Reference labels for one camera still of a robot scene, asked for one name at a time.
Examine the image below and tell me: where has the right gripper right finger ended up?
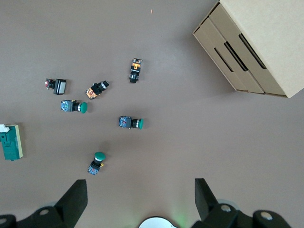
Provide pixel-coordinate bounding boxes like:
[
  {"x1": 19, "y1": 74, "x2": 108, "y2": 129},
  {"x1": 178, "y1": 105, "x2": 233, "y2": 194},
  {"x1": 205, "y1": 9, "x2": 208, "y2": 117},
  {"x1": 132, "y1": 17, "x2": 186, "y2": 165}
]
[{"x1": 191, "y1": 178, "x2": 292, "y2": 228}]

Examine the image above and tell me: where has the green push button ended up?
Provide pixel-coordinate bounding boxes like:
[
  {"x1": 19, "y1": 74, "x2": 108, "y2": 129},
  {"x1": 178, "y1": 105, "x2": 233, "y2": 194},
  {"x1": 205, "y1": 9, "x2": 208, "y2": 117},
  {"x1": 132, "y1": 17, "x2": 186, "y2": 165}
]
[
  {"x1": 118, "y1": 115, "x2": 144, "y2": 130},
  {"x1": 60, "y1": 99, "x2": 88, "y2": 114},
  {"x1": 87, "y1": 152, "x2": 106, "y2": 176}
]

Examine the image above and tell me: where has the brown cardboard box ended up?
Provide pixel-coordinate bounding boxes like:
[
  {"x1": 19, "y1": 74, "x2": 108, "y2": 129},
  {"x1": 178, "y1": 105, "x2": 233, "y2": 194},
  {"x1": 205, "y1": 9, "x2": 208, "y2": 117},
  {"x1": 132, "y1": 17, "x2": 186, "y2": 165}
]
[{"x1": 192, "y1": 0, "x2": 304, "y2": 99}]

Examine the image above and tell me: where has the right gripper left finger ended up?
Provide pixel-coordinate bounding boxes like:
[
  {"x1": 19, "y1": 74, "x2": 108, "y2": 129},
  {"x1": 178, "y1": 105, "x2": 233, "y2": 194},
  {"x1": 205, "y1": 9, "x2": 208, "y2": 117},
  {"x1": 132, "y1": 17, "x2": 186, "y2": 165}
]
[{"x1": 0, "y1": 179, "x2": 88, "y2": 228}]

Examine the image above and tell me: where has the black orange selector switch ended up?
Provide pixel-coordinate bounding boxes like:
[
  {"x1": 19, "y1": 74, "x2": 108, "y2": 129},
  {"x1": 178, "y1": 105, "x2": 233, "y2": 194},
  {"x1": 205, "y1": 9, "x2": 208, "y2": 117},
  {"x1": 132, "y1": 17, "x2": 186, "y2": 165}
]
[
  {"x1": 84, "y1": 80, "x2": 110, "y2": 100},
  {"x1": 129, "y1": 57, "x2": 143, "y2": 84}
]

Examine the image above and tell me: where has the brown paper table cover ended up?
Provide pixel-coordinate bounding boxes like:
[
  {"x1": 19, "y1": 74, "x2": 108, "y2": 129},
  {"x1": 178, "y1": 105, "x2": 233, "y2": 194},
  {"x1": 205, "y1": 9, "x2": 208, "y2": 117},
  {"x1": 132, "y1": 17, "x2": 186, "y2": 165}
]
[{"x1": 0, "y1": 0, "x2": 304, "y2": 228}]

